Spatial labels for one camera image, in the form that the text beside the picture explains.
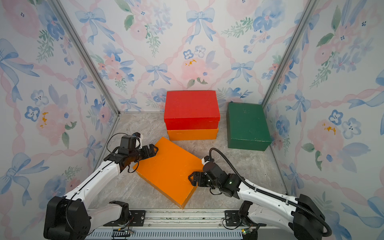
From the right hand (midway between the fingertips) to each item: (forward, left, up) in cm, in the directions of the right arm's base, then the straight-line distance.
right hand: (195, 178), depth 78 cm
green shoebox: (+34, -33, +1) cm, 47 cm away
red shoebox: (+36, +3, +14) cm, 39 cm away
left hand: (+15, +24, +3) cm, 29 cm away
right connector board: (-22, -24, -12) cm, 35 cm away
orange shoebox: (+2, +14, +3) cm, 15 cm away
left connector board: (-24, +38, -12) cm, 46 cm away
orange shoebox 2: (+33, +2, -6) cm, 33 cm away
